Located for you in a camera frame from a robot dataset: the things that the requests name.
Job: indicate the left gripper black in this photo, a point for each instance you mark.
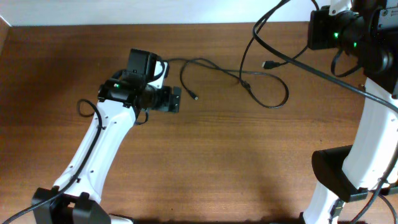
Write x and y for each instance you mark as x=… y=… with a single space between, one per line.
x=164 y=105

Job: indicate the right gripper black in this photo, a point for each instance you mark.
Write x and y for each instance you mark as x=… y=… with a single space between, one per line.
x=318 y=30

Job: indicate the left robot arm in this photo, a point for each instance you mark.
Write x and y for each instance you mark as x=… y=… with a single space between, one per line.
x=76 y=195

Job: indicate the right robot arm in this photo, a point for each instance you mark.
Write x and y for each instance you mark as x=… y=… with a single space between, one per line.
x=368 y=31

